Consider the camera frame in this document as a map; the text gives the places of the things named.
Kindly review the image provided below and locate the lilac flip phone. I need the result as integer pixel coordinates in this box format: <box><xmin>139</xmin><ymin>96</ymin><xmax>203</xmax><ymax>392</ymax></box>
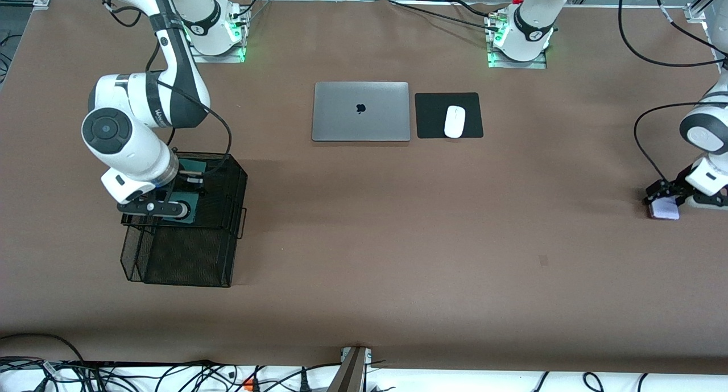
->
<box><xmin>649</xmin><ymin>197</ymin><xmax>681</xmax><ymax>221</ymax></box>

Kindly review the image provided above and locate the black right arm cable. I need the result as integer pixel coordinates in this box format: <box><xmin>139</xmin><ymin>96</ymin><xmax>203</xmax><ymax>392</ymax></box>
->
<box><xmin>100</xmin><ymin>0</ymin><xmax>234</xmax><ymax>179</ymax></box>

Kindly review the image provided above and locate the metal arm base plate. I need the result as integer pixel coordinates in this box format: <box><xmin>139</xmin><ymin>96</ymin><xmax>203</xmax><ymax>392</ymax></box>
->
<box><xmin>486</xmin><ymin>14</ymin><xmax>548</xmax><ymax>69</ymax></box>
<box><xmin>187</xmin><ymin>36</ymin><xmax>247</xmax><ymax>64</ymax></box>

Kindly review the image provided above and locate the black mouse pad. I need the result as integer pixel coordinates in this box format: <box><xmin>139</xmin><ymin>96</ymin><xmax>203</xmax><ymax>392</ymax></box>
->
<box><xmin>415</xmin><ymin>92</ymin><xmax>484</xmax><ymax>139</ymax></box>

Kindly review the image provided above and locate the dark green smartphone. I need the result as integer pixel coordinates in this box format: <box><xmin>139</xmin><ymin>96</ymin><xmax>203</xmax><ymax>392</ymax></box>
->
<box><xmin>169</xmin><ymin>158</ymin><xmax>201</xmax><ymax>226</ymax></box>

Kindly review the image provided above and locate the black mesh two-tier tray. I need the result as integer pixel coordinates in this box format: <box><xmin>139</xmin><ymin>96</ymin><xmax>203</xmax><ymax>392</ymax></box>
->
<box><xmin>120</xmin><ymin>151</ymin><xmax>248</xmax><ymax>288</ymax></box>

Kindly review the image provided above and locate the thick black cable loop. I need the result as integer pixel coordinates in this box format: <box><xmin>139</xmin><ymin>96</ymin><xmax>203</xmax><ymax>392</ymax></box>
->
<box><xmin>0</xmin><ymin>332</ymin><xmax>86</xmax><ymax>364</ymax></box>

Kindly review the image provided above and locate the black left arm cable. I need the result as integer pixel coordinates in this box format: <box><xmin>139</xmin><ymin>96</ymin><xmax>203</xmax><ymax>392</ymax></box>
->
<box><xmin>619</xmin><ymin>0</ymin><xmax>728</xmax><ymax>183</ymax></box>

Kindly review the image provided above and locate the black cable bundle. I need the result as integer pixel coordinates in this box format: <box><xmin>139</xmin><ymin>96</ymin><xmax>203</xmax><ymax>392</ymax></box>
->
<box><xmin>0</xmin><ymin>358</ymin><xmax>399</xmax><ymax>392</ymax></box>

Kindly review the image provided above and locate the white computer mouse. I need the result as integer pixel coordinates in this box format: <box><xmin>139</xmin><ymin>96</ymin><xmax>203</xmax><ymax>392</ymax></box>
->
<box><xmin>444</xmin><ymin>105</ymin><xmax>466</xmax><ymax>139</ymax></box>

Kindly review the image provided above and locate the grey closed laptop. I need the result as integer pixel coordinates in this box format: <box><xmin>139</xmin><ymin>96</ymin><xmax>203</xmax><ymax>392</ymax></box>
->
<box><xmin>312</xmin><ymin>82</ymin><xmax>411</xmax><ymax>142</ymax></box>

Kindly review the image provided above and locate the black cable on table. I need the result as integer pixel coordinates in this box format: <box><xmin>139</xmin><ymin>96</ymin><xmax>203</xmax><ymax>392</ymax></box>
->
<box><xmin>388</xmin><ymin>0</ymin><xmax>501</xmax><ymax>33</ymax></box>

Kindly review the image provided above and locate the aluminium camera post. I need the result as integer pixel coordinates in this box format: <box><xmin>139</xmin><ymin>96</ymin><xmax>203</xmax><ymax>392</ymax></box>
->
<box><xmin>327</xmin><ymin>346</ymin><xmax>373</xmax><ymax>392</ymax></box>

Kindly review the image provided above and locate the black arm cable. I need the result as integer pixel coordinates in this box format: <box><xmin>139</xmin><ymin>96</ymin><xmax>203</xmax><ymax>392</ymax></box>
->
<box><xmin>619</xmin><ymin>0</ymin><xmax>728</xmax><ymax>183</ymax></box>
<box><xmin>100</xmin><ymin>0</ymin><xmax>234</xmax><ymax>179</ymax></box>

